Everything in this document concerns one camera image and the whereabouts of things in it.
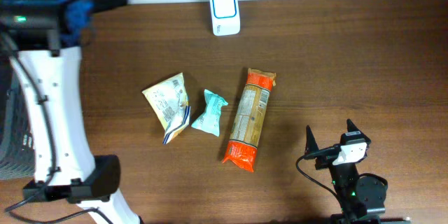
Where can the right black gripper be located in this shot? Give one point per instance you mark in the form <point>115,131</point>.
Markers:
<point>311,145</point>

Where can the orange long cracker package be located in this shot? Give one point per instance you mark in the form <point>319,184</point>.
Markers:
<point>244,139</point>

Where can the mint green snack packet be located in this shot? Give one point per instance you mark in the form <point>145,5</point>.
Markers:
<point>209,121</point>

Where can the yellow white snack bag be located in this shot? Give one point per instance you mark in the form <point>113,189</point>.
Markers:
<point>170,102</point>

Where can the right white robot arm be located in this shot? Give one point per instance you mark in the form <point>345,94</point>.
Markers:
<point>361,196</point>

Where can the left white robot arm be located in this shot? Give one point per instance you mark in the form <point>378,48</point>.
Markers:
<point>42,39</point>

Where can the white barcode scanner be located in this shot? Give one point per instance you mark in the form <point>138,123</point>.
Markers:
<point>225,17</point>

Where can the grey plastic mesh basket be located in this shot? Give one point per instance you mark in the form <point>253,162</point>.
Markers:
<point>17,144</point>

